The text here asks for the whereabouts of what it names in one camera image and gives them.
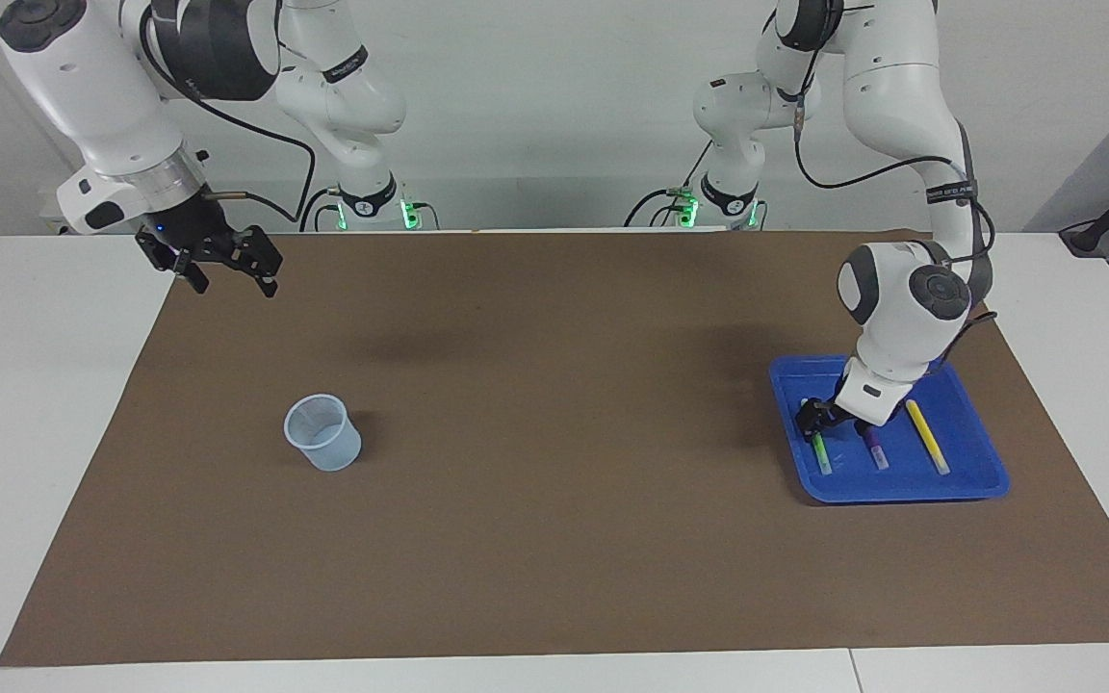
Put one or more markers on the purple marker pen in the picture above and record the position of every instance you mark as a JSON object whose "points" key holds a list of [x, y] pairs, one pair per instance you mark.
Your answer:
{"points": [[877, 450]]}

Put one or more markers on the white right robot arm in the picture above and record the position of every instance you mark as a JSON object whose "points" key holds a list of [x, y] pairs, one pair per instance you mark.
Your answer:
{"points": [[112, 96]]}

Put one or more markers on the translucent plastic cup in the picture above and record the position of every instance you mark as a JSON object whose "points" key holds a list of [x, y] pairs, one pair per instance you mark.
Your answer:
{"points": [[323, 443]]}

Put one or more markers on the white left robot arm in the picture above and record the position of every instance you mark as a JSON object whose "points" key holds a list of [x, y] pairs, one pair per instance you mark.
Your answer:
{"points": [[901, 96]]}

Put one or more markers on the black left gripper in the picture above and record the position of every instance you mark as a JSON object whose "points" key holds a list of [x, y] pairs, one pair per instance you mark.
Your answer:
{"points": [[843, 409]]}

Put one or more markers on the green marker pen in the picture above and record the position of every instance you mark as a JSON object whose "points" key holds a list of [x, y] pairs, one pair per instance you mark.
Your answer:
{"points": [[821, 454]]}

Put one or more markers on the blue plastic tray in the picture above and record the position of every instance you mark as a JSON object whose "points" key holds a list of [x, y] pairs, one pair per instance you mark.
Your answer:
{"points": [[901, 481]]}

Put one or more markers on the brown table mat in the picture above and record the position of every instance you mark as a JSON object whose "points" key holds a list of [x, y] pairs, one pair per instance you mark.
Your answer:
{"points": [[554, 500]]}

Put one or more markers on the yellow marker pen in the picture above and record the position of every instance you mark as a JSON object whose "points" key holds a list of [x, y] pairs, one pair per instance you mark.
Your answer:
{"points": [[930, 441]]}

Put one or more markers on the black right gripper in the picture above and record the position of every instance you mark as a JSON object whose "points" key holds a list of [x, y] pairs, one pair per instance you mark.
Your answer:
{"points": [[191, 231]]}

